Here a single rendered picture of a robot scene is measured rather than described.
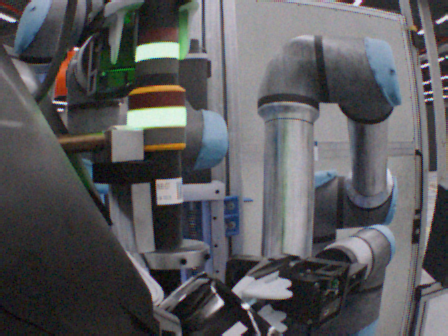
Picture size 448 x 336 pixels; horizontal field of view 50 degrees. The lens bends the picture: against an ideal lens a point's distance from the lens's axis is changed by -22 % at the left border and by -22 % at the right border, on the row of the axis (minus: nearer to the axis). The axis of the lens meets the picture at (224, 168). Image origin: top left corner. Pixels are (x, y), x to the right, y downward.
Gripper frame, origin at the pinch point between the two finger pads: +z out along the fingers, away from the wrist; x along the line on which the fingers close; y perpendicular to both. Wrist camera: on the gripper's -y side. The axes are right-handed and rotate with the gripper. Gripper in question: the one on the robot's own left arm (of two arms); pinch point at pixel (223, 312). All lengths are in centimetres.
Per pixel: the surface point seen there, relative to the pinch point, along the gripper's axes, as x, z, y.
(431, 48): -170, -1079, -287
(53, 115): -19.6, 16.1, -6.4
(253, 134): -4, -144, -104
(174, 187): -14.6, 11.2, 4.1
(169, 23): -26.9, 11.4, 2.6
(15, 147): -20.0, 33.6, 18.3
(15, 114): -21.0, 33.4, 17.8
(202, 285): -10.5, 17.1, 11.9
